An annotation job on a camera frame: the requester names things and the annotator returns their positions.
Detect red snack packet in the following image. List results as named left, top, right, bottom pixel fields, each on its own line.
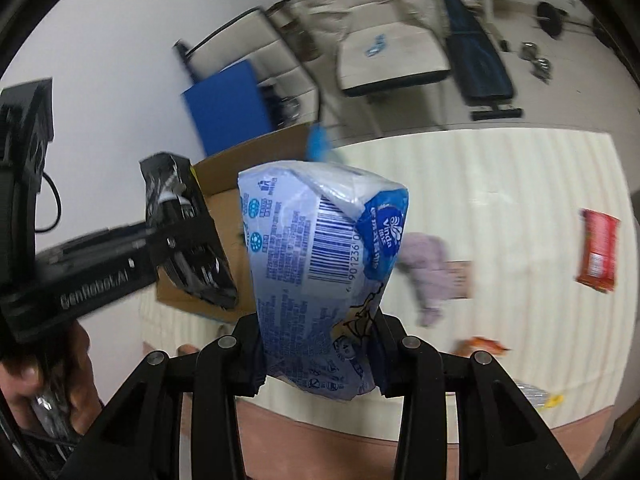
left=574, top=208, right=622, bottom=294

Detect white blue tissue packet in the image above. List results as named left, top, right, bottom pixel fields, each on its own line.
left=237, top=159, right=412, bottom=402

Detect brown paper tag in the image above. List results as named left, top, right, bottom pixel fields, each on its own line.
left=446, top=260, right=474, bottom=302

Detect small metal dumbbells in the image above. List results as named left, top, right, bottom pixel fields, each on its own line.
left=519, top=41, right=555, bottom=82

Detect black blue weight bench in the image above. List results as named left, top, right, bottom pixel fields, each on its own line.
left=434, top=0, right=524, bottom=122

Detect black barbell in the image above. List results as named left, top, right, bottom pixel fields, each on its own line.
left=534, top=1, right=622, bottom=52

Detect black crinkled plastic packet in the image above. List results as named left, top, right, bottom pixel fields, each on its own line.
left=139, top=152, right=203, bottom=223

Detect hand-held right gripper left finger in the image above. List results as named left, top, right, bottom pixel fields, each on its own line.
left=60, top=313, right=267, bottom=480

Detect black cable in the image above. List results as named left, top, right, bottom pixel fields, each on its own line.
left=36, top=171, right=64, bottom=234

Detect silver yellow snack packet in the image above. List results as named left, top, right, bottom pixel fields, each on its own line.
left=514, top=379, right=567, bottom=412

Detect person's left hand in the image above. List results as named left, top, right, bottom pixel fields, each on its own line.
left=0, top=319, right=105, bottom=438

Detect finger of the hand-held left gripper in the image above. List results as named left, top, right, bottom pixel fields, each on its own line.
left=148, top=195, right=239, bottom=311

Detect cream cushioned chair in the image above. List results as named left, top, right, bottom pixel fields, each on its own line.
left=336, top=21, right=452, bottom=99

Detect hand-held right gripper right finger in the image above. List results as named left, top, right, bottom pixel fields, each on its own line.
left=371, top=309, right=569, bottom=480

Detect orange snack packet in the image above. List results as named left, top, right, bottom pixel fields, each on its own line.
left=451, top=335, right=512, bottom=359

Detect blue flat board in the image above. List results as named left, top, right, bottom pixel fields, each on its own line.
left=181, top=59, right=277, bottom=159

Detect pale purple soft cloth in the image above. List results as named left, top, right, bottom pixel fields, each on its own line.
left=394, top=232, right=452, bottom=329

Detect cardboard box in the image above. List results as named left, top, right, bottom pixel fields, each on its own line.
left=155, top=122, right=328, bottom=327

